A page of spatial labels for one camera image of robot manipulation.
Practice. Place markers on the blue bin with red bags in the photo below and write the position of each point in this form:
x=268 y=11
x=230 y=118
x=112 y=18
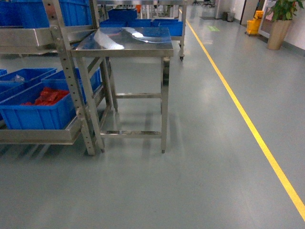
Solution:
x=39 y=117

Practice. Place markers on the steel shelf rack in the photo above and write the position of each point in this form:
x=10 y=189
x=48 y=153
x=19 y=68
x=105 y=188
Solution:
x=55 y=26

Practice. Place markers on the blue bin with clear bag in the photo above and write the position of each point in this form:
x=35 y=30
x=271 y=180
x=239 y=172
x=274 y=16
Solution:
x=15 y=82

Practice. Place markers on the stainless steel table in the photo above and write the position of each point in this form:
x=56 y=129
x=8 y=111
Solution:
x=135 y=63

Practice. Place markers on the red bubble wrap bags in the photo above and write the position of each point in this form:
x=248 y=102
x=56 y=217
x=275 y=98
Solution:
x=48 y=97

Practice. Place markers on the yellow mop bucket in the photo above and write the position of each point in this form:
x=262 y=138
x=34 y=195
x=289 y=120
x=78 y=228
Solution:
x=253 y=25

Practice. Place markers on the tan planter with plant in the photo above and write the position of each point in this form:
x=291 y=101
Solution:
x=283 y=12

